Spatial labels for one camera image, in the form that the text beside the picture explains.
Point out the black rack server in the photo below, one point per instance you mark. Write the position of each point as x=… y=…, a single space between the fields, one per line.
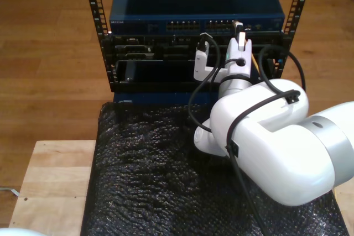
x=166 y=49

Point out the black rack shelf tray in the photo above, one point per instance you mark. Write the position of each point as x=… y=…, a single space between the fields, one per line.
x=160 y=81

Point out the blue flat metal case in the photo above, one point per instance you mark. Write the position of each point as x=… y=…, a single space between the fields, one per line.
x=155 y=97

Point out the black textured bubble mat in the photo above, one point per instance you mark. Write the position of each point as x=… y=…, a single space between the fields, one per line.
x=152 y=178

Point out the black perforated rack frame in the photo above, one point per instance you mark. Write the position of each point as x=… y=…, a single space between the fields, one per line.
x=94 y=4

